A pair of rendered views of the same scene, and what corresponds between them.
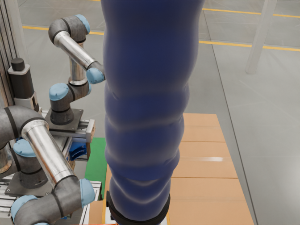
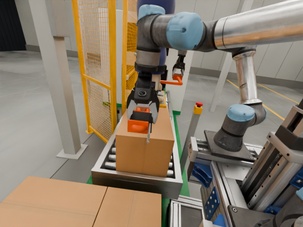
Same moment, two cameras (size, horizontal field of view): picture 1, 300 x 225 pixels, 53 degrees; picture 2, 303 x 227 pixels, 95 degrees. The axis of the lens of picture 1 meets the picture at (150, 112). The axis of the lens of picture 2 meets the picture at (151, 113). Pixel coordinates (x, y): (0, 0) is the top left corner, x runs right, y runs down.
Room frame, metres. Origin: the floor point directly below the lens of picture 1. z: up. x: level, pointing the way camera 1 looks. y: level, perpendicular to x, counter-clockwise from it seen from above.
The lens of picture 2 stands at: (1.74, 0.17, 1.52)
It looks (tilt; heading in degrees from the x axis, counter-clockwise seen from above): 27 degrees down; 186
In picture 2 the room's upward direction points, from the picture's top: 7 degrees clockwise
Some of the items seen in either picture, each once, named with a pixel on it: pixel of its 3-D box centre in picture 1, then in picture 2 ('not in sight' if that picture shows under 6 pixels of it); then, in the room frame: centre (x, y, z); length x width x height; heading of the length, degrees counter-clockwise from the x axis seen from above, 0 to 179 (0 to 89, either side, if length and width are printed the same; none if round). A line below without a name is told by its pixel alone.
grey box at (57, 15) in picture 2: not in sight; (58, 18); (0.36, -0.93, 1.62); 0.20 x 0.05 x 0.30; 5
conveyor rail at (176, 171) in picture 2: not in sight; (170, 119); (-0.17, 0.27, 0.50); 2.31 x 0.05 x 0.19; 5
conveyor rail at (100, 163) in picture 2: not in sight; (128, 113); (-0.12, -0.38, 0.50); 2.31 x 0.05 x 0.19; 5
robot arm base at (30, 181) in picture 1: (33, 170); (229, 136); (1.02, 0.56, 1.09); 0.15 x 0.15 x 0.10
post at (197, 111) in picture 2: not in sight; (187, 145); (0.41, 0.50, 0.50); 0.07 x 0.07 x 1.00; 5
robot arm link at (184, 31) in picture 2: not in sight; (180, 33); (1.33, 0.18, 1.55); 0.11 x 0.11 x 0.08; 48
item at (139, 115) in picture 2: not in sight; (139, 121); (1.29, 0.08, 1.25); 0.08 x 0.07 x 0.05; 7
